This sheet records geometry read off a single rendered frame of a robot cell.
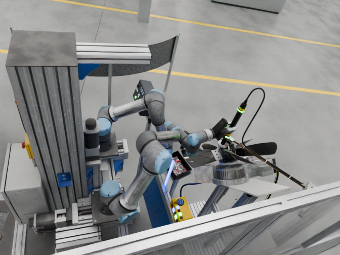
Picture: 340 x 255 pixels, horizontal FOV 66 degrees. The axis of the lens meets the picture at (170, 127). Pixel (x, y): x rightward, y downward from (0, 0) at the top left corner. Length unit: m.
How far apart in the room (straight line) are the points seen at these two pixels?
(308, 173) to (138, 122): 2.43
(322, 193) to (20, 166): 1.54
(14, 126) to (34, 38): 2.52
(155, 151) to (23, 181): 0.81
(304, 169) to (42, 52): 3.63
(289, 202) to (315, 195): 0.11
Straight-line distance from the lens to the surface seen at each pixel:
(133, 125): 3.62
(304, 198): 0.92
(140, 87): 2.29
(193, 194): 3.17
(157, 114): 1.75
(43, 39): 1.27
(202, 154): 1.96
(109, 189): 1.61
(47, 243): 2.66
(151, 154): 1.32
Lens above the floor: 2.68
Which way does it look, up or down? 47 degrees down
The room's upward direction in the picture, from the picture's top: 16 degrees clockwise
